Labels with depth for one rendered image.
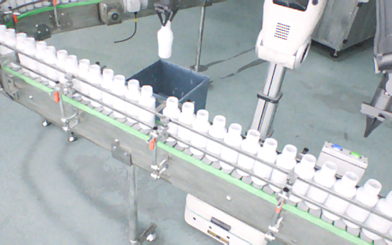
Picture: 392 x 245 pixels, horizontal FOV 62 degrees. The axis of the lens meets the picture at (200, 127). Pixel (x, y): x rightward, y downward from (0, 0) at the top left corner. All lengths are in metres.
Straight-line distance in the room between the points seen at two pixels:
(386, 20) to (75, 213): 1.95
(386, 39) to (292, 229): 0.63
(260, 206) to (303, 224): 0.14
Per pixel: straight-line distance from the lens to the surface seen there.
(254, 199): 1.11
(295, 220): 1.11
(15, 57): 1.66
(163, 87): 1.92
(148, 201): 2.29
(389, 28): 1.04
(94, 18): 2.57
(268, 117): 1.71
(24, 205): 2.42
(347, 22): 4.59
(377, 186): 1.03
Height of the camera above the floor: 1.78
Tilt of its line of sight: 38 degrees down
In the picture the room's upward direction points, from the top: 7 degrees clockwise
